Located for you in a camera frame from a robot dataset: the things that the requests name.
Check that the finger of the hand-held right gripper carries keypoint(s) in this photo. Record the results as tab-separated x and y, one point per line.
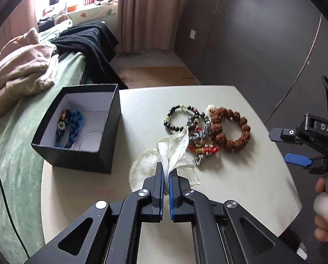
283	134
296	159

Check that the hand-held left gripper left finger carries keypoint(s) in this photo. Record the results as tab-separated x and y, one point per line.
160	189

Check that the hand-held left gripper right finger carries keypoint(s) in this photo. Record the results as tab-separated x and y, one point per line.
171	195

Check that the sheer white organza pouch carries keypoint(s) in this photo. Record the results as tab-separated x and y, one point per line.
177	148

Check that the black jewelry box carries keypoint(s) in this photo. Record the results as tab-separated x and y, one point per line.
98	156

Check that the person's right hand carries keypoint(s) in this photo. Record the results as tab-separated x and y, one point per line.
325	206

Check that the clear round bangle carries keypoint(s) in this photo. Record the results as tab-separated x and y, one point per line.
82	140

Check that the bed with green sheet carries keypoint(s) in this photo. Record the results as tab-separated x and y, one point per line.
29	176

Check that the black knitted cloth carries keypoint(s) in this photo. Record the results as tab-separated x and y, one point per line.
89	41

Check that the pink curtain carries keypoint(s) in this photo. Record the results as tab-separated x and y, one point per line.
150	13
18	19

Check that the beige fleece blanket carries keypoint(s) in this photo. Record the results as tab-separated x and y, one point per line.
18	66

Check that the leaf print cushion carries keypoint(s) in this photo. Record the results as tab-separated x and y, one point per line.
95	12

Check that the white wall socket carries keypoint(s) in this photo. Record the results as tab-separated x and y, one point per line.
193	34

